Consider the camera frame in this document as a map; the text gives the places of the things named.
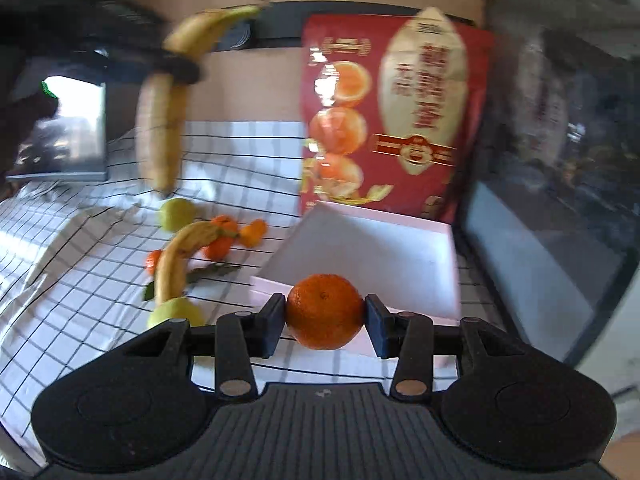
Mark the green leafy twig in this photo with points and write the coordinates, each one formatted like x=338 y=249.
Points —
x=193 y=276

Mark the small mandarin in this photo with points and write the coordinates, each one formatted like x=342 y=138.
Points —
x=251 y=234
x=218 y=249

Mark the green pear with stem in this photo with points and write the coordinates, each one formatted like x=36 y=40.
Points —
x=180 y=308

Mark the white oven with glass door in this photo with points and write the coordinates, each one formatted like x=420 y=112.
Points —
x=551 y=210

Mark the spotted yellow banana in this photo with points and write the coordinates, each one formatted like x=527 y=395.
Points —
x=170 y=275

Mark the pink white shallow box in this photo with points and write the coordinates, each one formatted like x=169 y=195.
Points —
x=410 y=263

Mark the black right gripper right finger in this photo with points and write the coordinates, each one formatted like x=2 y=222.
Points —
x=407 y=337

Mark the white black-grid tablecloth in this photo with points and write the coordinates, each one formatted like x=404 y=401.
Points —
x=73 y=256

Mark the dark grey wall power strip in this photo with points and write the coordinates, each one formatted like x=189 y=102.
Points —
x=280 y=24

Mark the mandarin with leaves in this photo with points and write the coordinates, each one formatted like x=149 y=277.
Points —
x=151 y=261

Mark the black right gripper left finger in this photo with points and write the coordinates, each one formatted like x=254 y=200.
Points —
x=241 y=336

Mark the yellow-green pear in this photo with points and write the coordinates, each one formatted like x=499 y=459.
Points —
x=176 y=213

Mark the red quail egg bag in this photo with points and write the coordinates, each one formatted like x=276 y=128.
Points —
x=391 y=106

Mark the orange mandarin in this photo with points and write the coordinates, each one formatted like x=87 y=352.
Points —
x=324 y=312

